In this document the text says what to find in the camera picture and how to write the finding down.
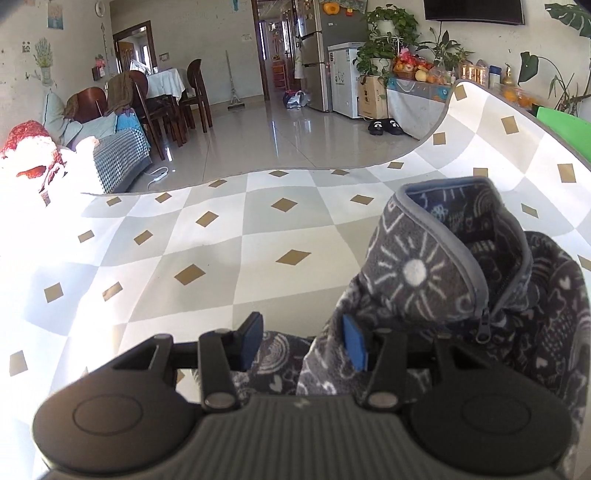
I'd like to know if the brown cloth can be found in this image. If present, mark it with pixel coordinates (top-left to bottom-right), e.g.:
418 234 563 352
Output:
107 74 134 116

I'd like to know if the cardboard box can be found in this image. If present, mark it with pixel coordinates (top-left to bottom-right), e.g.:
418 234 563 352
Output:
358 76 389 120

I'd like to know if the silver refrigerator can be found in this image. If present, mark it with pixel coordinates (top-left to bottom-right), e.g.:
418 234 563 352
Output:
295 0 370 113

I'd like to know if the grey pillow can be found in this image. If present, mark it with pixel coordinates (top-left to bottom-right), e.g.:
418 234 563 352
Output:
44 90 84 148

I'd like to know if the dining table with white cloth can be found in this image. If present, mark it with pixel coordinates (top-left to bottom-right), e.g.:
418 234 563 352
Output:
131 67 188 100

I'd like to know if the trailing green potted plant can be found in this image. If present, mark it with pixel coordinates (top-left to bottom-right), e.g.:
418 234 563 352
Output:
355 4 419 86

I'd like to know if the grey doodle-print fleece jacket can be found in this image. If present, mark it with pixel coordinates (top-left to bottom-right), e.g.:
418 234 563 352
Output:
231 176 591 476

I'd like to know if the side table with marbled cloth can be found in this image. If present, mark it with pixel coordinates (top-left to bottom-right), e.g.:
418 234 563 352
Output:
385 76 455 139

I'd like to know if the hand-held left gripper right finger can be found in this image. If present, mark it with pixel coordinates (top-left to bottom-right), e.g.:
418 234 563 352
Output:
342 315 469 411

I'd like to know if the large-leaved potted plant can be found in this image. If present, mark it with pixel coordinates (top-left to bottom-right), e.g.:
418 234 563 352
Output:
517 51 591 116

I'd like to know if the dark-leaved potted plant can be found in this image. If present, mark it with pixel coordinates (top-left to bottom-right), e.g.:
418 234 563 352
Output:
418 25 474 75

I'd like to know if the black wall television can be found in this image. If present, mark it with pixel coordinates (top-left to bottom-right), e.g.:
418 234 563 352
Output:
424 0 526 25

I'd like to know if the white chest freezer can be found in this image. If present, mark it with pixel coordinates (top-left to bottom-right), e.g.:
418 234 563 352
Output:
328 41 370 118

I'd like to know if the mop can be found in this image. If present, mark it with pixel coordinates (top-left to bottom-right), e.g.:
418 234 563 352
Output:
225 50 245 112

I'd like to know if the houndstooth covered sofa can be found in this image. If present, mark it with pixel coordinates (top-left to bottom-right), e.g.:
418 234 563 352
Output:
44 88 153 195

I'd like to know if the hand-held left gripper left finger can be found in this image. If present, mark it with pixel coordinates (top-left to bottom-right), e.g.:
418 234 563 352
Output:
111 312 265 412

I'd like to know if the fruit basket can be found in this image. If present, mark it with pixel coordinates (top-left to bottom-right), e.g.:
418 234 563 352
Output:
392 48 444 84

